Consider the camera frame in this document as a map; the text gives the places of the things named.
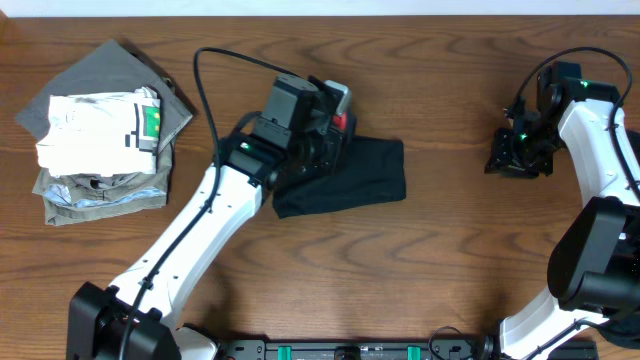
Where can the white folded printed shirt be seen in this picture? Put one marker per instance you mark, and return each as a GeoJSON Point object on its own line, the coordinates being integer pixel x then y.
{"type": "Point", "coordinates": [103, 134]}

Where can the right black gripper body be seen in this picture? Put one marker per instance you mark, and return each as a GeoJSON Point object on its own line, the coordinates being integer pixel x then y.
{"type": "Point", "coordinates": [528, 153]}

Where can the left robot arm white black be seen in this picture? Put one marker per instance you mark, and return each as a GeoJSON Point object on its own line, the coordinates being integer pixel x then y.
{"type": "Point", "coordinates": [137, 316]}

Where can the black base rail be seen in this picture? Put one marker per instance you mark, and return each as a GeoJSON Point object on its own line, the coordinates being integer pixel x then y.
{"type": "Point", "coordinates": [440, 348]}

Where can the olive folded garment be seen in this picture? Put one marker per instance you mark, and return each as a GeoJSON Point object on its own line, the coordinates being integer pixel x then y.
{"type": "Point", "coordinates": [82, 198]}

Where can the grey folded shirt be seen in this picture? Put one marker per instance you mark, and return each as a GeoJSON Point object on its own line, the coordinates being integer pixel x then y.
{"type": "Point", "coordinates": [112, 67]}

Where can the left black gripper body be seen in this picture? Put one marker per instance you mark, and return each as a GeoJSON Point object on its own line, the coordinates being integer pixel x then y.
{"type": "Point", "coordinates": [330, 145]}

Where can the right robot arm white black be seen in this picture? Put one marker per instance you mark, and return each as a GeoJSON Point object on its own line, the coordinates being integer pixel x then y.
{"type": "Point", "coordinates": [592, 276]}

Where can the black garment pile right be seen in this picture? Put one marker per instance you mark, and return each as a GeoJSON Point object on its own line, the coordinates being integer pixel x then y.
{"type": "Point", "coordinates": [625, 331]}

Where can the black leggings with red waistband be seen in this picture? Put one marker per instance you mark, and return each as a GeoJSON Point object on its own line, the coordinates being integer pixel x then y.
{"type": "Point", "coordinates": [369, 171]}

